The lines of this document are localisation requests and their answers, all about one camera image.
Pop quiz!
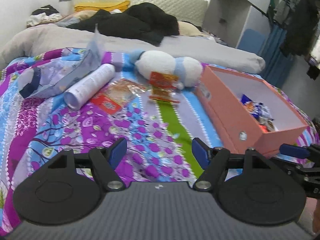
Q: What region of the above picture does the yellow blanket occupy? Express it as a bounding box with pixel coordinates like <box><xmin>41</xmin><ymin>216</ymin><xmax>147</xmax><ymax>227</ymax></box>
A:
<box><xmin>74</xmin><ymin>0</ymin><xmax>131</xmax><ymax>13</ymax></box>

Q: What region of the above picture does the blue snack packet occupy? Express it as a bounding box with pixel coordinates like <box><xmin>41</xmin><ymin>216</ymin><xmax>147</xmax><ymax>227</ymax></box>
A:
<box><xmin>240</xmin><ymin>94</ymin><xmax>273</xmax><ymax>120</ymax></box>

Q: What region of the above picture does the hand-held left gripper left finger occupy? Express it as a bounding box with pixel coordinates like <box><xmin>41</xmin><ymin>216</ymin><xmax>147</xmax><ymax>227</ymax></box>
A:
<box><xmin>47</xmin><ymin>137</ymin><xmax>128</xmax><ymax>192</ymax></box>

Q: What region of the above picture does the white cabinet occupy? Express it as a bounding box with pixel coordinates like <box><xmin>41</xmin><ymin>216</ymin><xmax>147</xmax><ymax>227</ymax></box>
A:
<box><xmin>201</xmin><ymin>0</ymin><xmax>278</xmax><ymax>49</ymax></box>

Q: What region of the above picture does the blue curtain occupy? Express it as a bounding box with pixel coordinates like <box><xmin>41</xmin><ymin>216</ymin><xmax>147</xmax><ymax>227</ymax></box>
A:
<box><xmin>260</xmin><ymin>22</ymin><xmax>295</xmax><ymax>88</ymax></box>

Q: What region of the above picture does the white spray can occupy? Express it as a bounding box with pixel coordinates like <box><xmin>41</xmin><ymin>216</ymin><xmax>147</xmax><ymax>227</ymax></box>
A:
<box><xmin>64</xmin><ymin>64</ymin><xmax>116</xmax><ymax>110</ymax></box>

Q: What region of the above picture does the grey duvet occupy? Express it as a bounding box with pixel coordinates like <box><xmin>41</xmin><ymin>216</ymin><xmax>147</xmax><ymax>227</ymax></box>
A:
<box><xmin>0</xmin><ymin>24</ymin><xmax>266</xmax><ymax>74</ymax></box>

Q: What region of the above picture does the cream quilted headboard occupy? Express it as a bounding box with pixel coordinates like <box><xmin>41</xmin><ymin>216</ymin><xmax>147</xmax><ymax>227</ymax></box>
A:
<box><xmin>71</xmin><ymin>0</ymin><xmax>208</xmax><ymax>27</ymax></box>

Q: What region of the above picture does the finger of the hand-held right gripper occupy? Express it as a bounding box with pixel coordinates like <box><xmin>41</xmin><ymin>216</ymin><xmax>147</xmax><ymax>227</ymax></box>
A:
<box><xmin>279</xmin><ymin>144</ymin><xmax>320</xmax><ymax>160</ymax></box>

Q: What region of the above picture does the beige and blue blanket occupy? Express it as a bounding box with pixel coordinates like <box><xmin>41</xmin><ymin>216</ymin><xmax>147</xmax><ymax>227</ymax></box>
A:
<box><xmin>56</xmin><ymin>10</ymin><xmax>100</xmax><ymax>28</ymax></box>

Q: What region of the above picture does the black hanging coat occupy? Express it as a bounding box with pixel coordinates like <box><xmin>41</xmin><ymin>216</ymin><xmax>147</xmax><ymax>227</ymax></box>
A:
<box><xmin>279</xmin><ymin>0</ymin><xmax>320</xmax><ymax>57</ymax></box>

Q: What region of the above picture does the beige pillow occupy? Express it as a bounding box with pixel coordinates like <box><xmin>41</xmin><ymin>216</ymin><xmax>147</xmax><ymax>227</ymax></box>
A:
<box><xmin>178</xmin><ymin>21</ymin><xmax>205</xmax><ymax>36</ymax></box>

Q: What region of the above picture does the pink cardboard box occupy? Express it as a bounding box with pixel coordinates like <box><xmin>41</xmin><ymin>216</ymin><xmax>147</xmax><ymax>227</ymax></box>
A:
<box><xmin>195</xmin><ymin>65</ymin><xmax>309</xmax><ymax>158</ymax></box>

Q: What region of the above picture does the clear plastic zip bag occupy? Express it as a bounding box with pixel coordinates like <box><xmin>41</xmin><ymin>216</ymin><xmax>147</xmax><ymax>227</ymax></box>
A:
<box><xmin>19</xmin><ymin>24</ymin><xmax>103</xmax><ymax>99</ymax></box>

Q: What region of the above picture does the black jacket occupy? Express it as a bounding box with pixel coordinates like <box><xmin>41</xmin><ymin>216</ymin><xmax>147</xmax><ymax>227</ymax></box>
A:
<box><xmin>66</xmin><ymin>2</ymin><xmax>180</xmax><ymax>47</ymax></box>

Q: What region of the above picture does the pile of clothes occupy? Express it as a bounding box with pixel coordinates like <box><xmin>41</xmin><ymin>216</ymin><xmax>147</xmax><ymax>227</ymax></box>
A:
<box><xmin>26</xmin><ymin>4</ymin><xmax>63</xmax><ymax>27</ymax></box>

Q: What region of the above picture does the grey hanging jacket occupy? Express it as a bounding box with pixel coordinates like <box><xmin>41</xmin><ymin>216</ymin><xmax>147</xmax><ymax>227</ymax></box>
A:
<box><xmin>272</xmin><ymin>0</ymin><xmax>299</xmax><ymax>29</ymax></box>

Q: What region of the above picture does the red and yellow snack packet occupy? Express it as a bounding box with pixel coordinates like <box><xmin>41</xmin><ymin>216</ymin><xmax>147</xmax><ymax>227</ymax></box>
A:
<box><xmin>149</xmin><ymin>71</ymin><xmax>179</xmax><ymax>90</ymax></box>

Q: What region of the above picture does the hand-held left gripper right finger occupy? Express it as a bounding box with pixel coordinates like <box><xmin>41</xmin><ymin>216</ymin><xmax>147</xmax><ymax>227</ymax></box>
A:
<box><xmin>192</xmin><ymin>137</ymin><xmax>272</xmax><ymax>191</ymax></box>

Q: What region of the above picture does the clear dried fish packet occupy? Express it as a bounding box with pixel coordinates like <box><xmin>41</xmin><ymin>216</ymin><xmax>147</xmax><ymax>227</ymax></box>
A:
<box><xmin>90</xmin><ymin>78</ymin><xmax>147</xmax><ymax>113</ymax></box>

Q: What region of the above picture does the white and blue plush toy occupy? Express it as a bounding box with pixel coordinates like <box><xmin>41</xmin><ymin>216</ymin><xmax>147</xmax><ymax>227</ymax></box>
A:
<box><xmin>130</xmin><ymin>50</ymin><xmax>203</xmax><ymax>89</ymax></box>

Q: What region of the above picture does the clear packet with red strip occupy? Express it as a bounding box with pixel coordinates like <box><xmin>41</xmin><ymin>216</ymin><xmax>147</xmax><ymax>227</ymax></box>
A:
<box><xmin>148</xmin><ymin>87</ymin><xmax>181</xmax><ymax>105</ymax></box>

